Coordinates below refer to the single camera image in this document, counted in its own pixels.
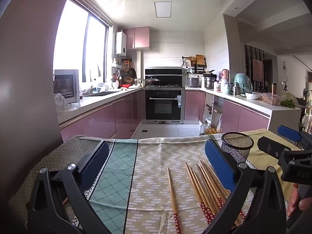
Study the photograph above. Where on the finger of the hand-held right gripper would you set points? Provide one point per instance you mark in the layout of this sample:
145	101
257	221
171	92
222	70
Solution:
270	147
290	132

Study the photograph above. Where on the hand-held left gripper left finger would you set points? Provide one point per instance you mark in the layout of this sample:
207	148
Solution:
93	165

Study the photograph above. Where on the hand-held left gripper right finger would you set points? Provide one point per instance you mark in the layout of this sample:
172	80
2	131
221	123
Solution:
219	165

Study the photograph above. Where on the black mesh utensil holder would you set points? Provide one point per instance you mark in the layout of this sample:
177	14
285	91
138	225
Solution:
237	148

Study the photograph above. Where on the bunch of wooden chopsticks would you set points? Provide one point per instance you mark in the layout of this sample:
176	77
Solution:
207	190

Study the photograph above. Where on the person's right hand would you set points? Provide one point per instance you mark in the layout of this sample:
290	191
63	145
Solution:
292	201

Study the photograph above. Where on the green leafy herbs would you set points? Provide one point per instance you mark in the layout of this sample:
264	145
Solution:
288	103

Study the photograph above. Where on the yellow cooking oil bottle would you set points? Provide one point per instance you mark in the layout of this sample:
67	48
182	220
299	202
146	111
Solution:
211	129

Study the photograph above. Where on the clear glass food container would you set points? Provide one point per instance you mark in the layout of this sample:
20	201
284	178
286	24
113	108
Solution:
270	98

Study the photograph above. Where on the pink lower kitchen cabinets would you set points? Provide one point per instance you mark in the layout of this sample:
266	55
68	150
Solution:
243	117
192	104
102	117

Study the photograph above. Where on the white bowl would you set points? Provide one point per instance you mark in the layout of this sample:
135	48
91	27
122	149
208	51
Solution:
252	95

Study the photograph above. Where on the patterned patchwork tablecloth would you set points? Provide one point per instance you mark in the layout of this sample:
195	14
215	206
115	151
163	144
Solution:
151	165

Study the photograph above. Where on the steel thermos bottle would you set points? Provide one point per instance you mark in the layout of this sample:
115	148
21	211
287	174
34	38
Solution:
236	90

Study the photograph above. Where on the teal plastic cover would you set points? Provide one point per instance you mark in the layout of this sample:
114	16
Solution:
243	84

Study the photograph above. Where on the clear plastic bag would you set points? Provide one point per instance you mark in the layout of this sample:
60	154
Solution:
63	103

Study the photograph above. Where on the black built-in oven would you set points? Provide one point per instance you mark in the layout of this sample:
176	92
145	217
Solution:
163	106

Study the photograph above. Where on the stainless steel pot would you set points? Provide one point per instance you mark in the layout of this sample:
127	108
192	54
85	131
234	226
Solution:
209	82

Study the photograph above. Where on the silver countertop oven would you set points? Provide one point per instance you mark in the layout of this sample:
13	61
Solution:
65	85

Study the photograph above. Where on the pink kettle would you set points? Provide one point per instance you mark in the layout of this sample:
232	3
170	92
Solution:
224	74

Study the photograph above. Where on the silver rice cooker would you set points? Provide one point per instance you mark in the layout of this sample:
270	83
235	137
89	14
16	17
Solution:
193	82

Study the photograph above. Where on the hanging pans and sieves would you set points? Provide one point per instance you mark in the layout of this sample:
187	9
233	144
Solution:
129	70

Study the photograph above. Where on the black wok with lid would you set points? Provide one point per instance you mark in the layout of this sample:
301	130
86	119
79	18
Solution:
152	81

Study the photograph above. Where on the rack with wooden cutting boards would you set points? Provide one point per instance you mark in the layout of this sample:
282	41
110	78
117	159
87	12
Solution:
197	62

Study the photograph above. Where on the grey refrigerator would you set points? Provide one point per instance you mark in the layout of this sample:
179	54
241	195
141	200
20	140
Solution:
29	78

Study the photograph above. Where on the black range hood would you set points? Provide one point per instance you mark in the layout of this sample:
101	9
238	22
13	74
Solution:
163	72

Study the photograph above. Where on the kitchen window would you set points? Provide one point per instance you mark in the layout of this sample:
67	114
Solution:
73	41

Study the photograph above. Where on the square ceiling light panel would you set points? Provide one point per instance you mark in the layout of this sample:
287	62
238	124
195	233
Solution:
162	9

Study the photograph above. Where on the framed wall picture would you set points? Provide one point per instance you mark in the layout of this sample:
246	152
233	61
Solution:
257	70

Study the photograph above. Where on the white wall water heater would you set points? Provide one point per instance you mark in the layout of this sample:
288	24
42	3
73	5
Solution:
121	42

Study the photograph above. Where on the pink upper wall cabinet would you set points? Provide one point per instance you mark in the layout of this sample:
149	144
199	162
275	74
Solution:
137	37

